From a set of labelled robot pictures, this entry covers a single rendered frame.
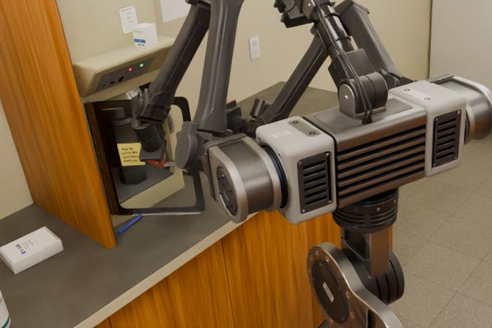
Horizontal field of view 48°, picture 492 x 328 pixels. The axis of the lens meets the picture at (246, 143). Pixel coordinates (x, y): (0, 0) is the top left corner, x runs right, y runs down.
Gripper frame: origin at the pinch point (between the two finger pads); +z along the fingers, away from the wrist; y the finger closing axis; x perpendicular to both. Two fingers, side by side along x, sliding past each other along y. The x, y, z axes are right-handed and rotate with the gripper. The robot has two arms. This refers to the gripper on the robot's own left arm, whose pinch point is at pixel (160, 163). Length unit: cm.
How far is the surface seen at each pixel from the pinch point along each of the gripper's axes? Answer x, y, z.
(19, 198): -64, -9, 30
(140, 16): -5.8, -40.0, -23.5
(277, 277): 27, 4, 72
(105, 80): -13.1, -15.2, -20.9
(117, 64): -8.1, -16.6, -25.4
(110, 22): -12.3, -32.4, -28.2
